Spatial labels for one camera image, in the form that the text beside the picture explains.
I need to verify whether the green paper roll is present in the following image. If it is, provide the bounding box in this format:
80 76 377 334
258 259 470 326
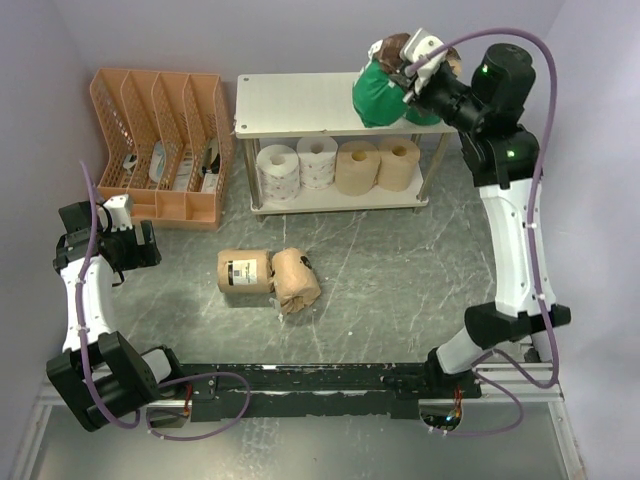
352 33 410 128

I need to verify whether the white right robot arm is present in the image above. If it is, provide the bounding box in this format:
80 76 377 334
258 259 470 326
393 39 571 398

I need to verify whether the white two-tier shelf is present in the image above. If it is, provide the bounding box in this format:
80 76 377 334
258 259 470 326
235 72 455 221

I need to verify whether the beige paper towel roll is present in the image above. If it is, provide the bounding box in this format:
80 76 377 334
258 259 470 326
335 141 381 196
377 137 421 192

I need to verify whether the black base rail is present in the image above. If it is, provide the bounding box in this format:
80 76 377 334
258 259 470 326
182 361 482 422

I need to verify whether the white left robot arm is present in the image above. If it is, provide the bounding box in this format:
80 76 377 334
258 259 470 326
46 194 187 432

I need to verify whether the brown paper wrapped roll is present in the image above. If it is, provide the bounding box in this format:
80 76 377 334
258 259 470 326
271 247 321 316

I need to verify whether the brown wrapped roll with label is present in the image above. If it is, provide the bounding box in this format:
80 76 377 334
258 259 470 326
217 249 273 294

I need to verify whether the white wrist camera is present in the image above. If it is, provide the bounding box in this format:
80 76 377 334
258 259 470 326
400 28 448 89
98 194 134 233

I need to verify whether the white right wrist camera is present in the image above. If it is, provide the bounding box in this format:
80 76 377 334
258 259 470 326
400 28 448 89

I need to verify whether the orange plastic file organizer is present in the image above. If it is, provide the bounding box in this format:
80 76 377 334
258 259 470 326
90 68 235 230

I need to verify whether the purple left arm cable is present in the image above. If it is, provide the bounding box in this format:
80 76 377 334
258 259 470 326
79 160 251 442

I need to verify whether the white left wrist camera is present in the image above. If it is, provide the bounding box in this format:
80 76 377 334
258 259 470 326
98 194 134 233

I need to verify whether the white red-dotted paper roll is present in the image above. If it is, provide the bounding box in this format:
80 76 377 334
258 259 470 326
296 136 338 190

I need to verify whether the plain white paper roll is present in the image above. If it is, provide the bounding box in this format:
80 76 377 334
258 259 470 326
257 145 301 202

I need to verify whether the brown-topped green roll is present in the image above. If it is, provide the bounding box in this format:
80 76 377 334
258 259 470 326
404 47 462 126

